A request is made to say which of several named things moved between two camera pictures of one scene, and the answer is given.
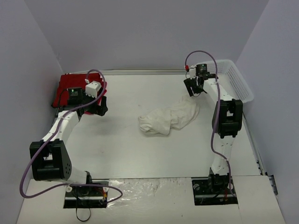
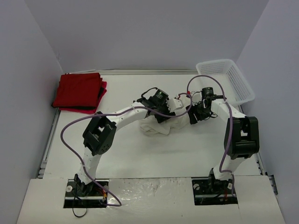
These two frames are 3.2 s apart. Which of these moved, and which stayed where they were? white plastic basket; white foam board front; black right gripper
Moved: black right gripper
Stayed: white foam board front; white plastic basket
